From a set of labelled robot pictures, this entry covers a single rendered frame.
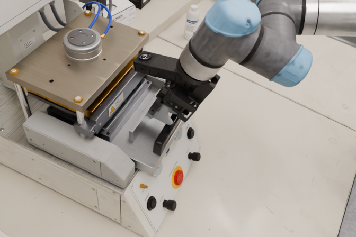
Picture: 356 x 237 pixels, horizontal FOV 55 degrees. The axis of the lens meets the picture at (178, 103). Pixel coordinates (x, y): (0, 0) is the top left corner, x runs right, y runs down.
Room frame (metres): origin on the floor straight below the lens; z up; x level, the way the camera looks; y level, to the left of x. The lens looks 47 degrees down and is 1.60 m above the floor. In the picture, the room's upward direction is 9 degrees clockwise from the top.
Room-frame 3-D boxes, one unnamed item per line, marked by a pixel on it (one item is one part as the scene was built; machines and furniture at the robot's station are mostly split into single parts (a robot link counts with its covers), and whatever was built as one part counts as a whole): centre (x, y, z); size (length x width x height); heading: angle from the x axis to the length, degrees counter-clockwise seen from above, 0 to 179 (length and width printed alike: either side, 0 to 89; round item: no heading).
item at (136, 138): (0.54, 0.14, 0.97); 0.30 x 0.22 x 0.08; 72
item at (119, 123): (0.55, 0.18, 0.98); 0.20 x 0.17 x 0.03; 162
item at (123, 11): (1.11, 0.33, 0.83); 0.23 x 0.12 x 0.07; 148
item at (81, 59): (0.60, 0.24, 1.08); 0.31 x 0.24 x 0.13; 162
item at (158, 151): (0.50, 0.01, 0.99); 0.15 x 0.02 x 0.04; 162
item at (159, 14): (1.29, 0.23, 0.77); 0.84 x 0.30 x 0.04; 154
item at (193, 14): (1.18, 0.00, 0.82); 0.05 x 0.05 x 0.14
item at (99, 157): (0.41, 0.20, 0.97); 0.25 x 0.05 x 0.07; 72
